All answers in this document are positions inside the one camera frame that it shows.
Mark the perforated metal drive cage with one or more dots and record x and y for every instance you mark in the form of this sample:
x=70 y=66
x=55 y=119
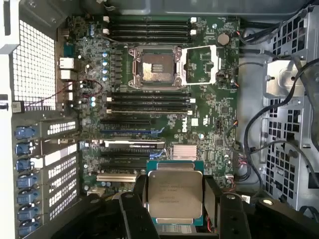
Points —
x=281 y=82

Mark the metal socket cover frame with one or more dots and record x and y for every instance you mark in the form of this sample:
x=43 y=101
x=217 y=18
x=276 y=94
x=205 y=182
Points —
x=215 y=64

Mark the thin metal locking lever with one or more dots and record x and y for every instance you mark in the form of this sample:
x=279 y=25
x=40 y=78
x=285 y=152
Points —
x=112 y=39

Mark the silver finned chipset heatsink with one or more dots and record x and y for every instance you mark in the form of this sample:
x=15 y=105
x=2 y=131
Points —
x=184 y=152

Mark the open black PC case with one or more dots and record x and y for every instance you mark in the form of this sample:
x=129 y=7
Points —
x=251 y=99

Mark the blue expansion slot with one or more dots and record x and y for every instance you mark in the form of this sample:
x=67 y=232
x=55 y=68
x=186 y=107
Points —
x=124 y=132

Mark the blue rear port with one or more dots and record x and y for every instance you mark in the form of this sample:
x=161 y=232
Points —
x=68 y=49

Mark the CPU socket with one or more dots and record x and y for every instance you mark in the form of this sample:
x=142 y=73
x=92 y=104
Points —
x=157 y=67

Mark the silver CPU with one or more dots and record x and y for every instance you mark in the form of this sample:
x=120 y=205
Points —
x=174 y=194

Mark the black expansion slot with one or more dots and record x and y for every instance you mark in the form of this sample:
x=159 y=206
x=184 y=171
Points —
x=124 y=164
x=124 y=122
x=124 y=154

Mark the blue expansion card clip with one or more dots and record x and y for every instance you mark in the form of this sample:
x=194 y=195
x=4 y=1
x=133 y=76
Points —
x=23 y=149
x=24 y=165
x=26 y=181
x=28 y=212
x=25 y=133
x=28 y=228
x=27 y=197

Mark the black graphics card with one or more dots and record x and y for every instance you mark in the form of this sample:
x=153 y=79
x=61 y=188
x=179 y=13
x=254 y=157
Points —
x=134 y=145

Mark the green motherboard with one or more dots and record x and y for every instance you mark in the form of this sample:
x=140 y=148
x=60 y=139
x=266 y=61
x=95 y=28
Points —
x=214 y=119

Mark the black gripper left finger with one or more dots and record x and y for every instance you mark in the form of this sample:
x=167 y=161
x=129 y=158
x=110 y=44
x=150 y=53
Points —
x=139 y=216

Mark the white expansion slot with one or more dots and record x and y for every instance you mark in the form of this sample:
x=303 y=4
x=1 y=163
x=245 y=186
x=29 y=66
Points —
x=115 y=177

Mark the black RAM slot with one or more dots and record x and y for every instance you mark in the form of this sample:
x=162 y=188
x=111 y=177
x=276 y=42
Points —
x=149 y=94
x=149 y=112
x=149 y=29
x=149 y=38
x=149 y=106
x=149 y=33
x=149 y=100
x=149 y=24

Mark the round coin battery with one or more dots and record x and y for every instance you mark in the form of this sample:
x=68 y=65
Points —
x=223 y=39

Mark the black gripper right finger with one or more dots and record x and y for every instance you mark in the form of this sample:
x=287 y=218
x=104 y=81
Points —
x=231 y=219

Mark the silver rear port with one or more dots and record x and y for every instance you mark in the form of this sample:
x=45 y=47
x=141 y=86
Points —
x=66 y=63
x=67 y=74

